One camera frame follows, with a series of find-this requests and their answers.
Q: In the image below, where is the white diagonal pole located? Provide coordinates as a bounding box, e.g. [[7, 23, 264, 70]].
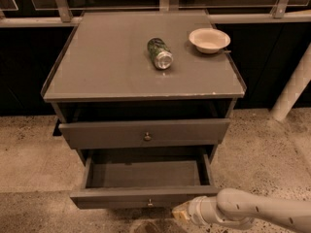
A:
[[270, 44, 311, 121]]

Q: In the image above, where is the grey drawer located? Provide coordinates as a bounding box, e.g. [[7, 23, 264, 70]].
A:
[[59, 118, 229, 150], [70, 154, 219, 209]]

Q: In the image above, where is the grey top drawer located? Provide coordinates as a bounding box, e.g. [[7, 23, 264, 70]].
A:
[[59, 118, 229, 150]]

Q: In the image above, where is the metal railing frame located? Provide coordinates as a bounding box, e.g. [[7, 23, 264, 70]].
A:
[[0, 0, 311, 27]]

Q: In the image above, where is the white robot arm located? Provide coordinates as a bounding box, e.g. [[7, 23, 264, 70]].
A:
[[172, 188, 311, 233]]

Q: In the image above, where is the grey drawer cabinet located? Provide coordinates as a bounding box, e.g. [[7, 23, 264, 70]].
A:
[[42, 11, 246, 157]]

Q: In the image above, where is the white bowl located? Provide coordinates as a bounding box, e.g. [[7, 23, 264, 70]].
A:
[[189, 28, 230, 54]]

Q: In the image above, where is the green soda can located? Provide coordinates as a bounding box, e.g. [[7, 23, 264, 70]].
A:
[[147, 38, 173, 70]]

